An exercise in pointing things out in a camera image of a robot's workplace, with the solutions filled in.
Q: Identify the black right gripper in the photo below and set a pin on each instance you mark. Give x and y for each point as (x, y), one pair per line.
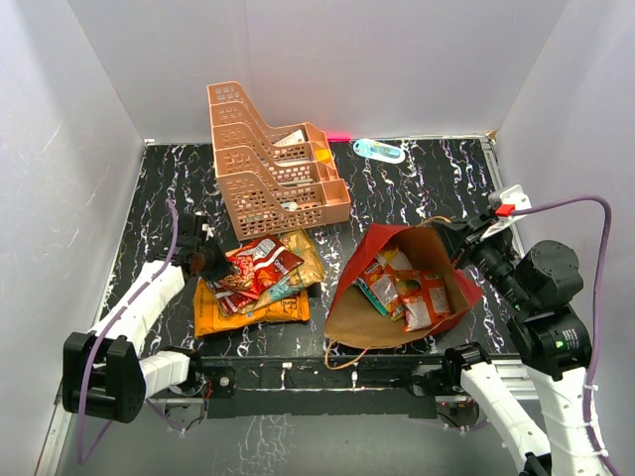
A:
(458, 244)

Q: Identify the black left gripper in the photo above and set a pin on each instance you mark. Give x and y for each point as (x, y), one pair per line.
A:
(222, 268)

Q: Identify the dark red Doritos bag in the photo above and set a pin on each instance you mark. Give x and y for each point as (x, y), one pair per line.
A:
(270, 257)

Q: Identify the orange fruit candy bag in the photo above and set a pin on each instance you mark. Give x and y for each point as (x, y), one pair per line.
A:
(423, 295)

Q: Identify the red brown paper bag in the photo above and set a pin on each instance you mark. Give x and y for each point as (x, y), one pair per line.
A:
(352, 321)

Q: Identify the orange honey dijon chips bag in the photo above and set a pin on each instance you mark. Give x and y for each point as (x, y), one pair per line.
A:
(208, 317)

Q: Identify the orange white snack packet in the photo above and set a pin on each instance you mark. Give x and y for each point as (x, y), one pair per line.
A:
(381, 284)

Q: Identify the gold chips bag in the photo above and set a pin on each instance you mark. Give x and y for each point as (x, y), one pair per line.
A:
(308, 273)

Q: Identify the red peanut snack packet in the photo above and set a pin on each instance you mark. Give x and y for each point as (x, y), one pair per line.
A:
(245, 279)

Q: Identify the teal Fox's candy bag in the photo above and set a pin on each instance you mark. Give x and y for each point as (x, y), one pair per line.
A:
(372, 298)

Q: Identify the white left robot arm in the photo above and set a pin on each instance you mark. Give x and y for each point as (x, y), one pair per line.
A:
(134, 317)

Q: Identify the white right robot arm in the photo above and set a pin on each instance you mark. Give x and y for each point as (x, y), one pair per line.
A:
(554, 346)

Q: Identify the pink plastic tiered organizer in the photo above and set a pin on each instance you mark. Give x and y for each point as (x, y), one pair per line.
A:
(268, 176)

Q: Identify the blue white blister pack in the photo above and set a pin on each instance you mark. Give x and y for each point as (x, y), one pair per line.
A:
(378, 151)

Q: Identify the orange yellow block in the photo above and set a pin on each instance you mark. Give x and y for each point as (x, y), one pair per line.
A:
(323, 155)

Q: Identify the pink tape strip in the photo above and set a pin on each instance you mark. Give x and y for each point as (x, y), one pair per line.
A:
(338, 136)

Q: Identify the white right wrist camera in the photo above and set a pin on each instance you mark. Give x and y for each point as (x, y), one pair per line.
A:
(503, 203)

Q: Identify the black aluminium front rail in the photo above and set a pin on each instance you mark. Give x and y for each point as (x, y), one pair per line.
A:
(377, 385)

